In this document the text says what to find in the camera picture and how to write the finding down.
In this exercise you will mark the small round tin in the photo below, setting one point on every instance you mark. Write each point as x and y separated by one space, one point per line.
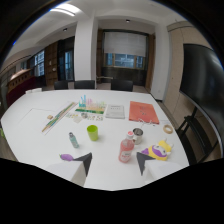
84 115

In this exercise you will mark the small wooden block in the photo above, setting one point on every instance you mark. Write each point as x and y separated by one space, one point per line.
50 117

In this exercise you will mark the pink liquid bottle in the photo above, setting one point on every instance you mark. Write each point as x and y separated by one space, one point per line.
126 148

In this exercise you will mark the green plastic cup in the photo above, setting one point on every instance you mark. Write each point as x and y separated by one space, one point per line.
92 132

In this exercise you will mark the metal tin cup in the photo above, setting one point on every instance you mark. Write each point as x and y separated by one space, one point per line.
137 135

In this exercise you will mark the small teal spray bottle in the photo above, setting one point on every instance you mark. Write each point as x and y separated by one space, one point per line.
73 140

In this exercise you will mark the purple eggplant toy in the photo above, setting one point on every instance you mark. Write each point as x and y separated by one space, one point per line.
66 157

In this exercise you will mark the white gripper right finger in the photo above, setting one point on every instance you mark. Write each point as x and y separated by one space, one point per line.
156 166

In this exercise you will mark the large white paper sheet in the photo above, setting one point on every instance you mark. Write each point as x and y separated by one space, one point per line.
35 117

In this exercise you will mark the black chair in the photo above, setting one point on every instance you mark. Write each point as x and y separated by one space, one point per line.
84 84
61 84
122 85

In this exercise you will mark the white window blind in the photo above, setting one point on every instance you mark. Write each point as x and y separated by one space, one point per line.
125 43

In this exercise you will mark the tape roll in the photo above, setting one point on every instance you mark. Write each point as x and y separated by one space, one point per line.
168 128

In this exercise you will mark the small printed card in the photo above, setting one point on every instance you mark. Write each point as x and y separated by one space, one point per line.
73 116

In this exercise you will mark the yellow purple plush toy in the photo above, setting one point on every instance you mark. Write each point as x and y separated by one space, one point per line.
157 150

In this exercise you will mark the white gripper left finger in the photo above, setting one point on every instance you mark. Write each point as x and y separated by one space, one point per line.
75 169

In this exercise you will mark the white booklet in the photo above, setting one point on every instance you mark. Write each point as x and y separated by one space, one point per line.
115 111

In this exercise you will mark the long colourful ruler strip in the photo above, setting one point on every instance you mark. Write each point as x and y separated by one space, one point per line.
59 116

